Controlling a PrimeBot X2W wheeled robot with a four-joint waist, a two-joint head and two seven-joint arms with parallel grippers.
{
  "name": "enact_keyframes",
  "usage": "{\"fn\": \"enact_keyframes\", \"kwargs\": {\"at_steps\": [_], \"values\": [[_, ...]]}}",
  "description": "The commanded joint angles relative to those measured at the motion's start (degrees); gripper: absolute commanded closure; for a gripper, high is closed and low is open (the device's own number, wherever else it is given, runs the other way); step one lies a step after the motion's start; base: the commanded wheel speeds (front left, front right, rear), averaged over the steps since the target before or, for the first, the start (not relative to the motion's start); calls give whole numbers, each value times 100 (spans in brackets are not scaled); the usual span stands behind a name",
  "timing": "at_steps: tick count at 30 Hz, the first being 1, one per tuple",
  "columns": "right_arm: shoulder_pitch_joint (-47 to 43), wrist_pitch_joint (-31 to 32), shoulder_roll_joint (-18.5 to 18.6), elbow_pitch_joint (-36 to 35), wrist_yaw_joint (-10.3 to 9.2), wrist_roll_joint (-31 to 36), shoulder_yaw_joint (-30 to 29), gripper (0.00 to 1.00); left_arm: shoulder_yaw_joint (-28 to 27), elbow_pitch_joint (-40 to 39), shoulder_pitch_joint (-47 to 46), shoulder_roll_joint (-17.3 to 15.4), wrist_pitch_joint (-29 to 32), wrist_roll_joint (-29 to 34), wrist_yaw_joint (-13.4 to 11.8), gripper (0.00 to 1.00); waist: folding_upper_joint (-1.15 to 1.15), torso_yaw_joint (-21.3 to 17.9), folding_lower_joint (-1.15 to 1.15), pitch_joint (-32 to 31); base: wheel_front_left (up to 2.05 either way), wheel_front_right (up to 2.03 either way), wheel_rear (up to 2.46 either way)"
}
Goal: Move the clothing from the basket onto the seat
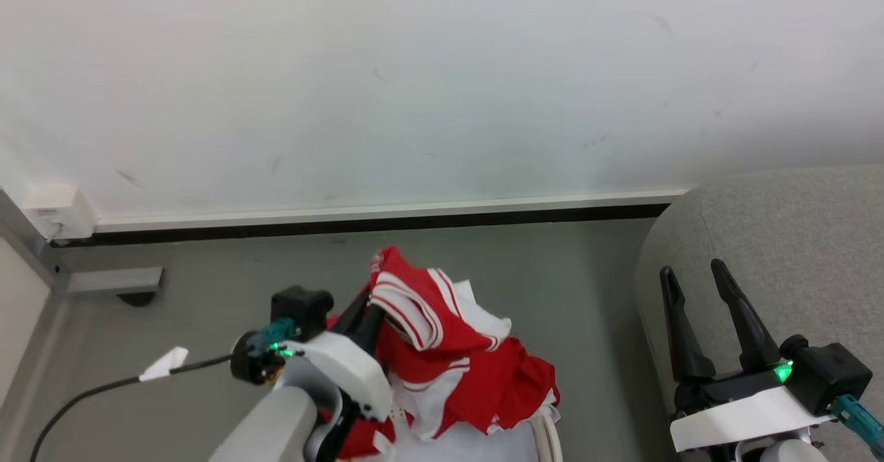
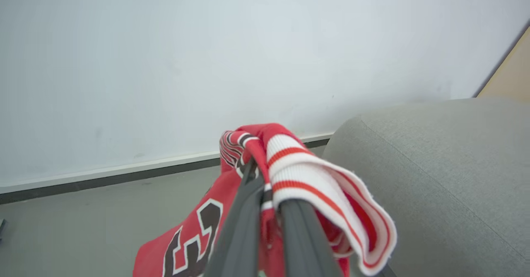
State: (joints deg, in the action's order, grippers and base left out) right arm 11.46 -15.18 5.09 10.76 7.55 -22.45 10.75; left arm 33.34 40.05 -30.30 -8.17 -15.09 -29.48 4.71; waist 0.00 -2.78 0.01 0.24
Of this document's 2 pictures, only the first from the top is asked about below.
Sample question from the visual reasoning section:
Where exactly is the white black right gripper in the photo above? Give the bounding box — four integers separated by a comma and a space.
660, 259, 838, 453

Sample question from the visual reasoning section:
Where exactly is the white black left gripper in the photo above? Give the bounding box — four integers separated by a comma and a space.
285, 288, 394, 423

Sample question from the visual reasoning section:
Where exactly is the red shirt white striped trim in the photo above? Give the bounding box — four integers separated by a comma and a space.
369, 246, 513, 354

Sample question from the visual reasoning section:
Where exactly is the plain red garment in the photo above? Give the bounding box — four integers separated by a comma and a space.
325, 314, 561, 459

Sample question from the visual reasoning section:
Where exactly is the white laundry basket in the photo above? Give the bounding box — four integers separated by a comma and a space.
387, 407, 564, 462

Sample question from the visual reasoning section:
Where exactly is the grey fabric sofa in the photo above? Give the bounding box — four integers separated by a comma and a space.
634, 165, 884, 462

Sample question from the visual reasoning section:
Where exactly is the white black wall baseboard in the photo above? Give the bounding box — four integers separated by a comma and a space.
52, 188, 691, 247

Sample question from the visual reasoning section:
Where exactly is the white cable tag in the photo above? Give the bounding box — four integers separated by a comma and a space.
138, 347, 189, 382

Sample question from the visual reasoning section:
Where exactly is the white wall socket box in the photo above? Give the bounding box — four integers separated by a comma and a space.
21, 184, 97, 242

